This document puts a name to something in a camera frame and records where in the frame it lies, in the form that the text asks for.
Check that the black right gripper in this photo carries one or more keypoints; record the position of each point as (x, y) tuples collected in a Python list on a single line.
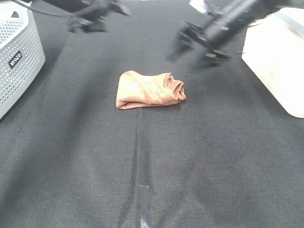
[(212, 36)]

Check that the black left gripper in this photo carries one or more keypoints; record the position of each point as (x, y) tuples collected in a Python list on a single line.
[(88, 16)]

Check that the brown microfibre towel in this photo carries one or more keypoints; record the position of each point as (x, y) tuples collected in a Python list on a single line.
[(136, 90)]

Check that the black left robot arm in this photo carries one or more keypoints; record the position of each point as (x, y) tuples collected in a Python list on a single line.
[(66, 4)]

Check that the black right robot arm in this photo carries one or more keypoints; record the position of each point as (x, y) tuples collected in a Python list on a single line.
[(245, 12)]

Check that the white plastic storage bin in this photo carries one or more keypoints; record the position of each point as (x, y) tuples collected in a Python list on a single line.
[(274, 51)]

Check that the grey perforated plastic basket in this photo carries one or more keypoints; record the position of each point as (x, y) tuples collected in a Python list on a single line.
[(21, 52)]

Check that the black fabric table mat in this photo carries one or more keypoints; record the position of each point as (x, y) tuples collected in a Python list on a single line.
[(228, 156)]

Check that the grey tape strip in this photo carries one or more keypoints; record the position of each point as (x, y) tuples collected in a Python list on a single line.
[(145, 207)]

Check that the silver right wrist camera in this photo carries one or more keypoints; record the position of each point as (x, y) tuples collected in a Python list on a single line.
[(201, 6)]

